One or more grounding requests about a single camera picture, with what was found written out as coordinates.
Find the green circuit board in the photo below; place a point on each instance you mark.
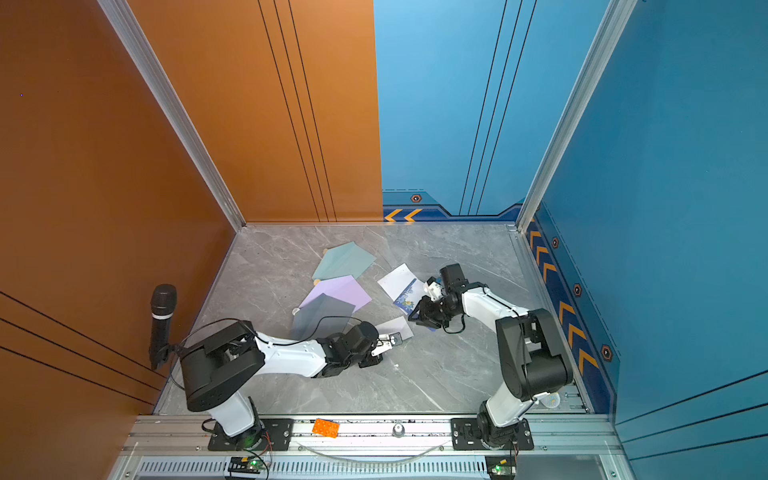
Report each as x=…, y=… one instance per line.
x=247, y=467
x=500, y=468

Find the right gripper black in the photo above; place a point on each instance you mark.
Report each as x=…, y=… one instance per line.
x=425, y=315

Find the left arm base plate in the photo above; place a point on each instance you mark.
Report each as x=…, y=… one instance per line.
x=268, y=435

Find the orange lego brick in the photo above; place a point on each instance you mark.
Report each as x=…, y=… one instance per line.
x=326, y=428

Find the plain white paper sheet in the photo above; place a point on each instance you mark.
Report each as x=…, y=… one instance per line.
x=396, y=281

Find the purple envelope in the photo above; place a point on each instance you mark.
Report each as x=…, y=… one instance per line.
x=345, y=288

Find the left green circuit board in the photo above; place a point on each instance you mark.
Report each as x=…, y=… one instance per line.
x=247, y=467

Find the aluminium front rail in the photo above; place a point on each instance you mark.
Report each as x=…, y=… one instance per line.
x=564, y=434

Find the black microphone on stand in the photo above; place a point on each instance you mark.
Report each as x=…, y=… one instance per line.
x=163, y=304

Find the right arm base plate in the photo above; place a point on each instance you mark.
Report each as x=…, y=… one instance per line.
x=473, y=433

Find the blue floral letter paper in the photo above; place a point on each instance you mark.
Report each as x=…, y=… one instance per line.
x=410, y=297

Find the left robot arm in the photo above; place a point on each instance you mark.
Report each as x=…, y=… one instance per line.
x=215, y=369

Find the grey envelope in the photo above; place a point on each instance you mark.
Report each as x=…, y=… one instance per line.
x=320, y=318

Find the green bordered letter paper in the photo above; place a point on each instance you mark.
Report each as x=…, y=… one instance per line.
x=395, y=331

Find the silver knob on rail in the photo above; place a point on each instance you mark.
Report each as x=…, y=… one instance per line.
x=398, y=430

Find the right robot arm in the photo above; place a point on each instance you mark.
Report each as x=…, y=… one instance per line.
x=533, y=360

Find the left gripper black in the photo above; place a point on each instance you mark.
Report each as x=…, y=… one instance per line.
x=373, y=362

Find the right green circuit board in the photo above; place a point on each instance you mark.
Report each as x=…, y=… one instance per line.
x=500, y=468

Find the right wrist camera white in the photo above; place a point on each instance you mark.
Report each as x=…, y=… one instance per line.
x=434, y=289

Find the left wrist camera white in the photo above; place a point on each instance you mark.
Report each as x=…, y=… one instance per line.
x=385, y=343

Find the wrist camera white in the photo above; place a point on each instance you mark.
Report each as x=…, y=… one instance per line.
x=434, y=289
x=385, y=343

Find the teal envelope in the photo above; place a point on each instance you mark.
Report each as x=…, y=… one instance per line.
x=345, y=260

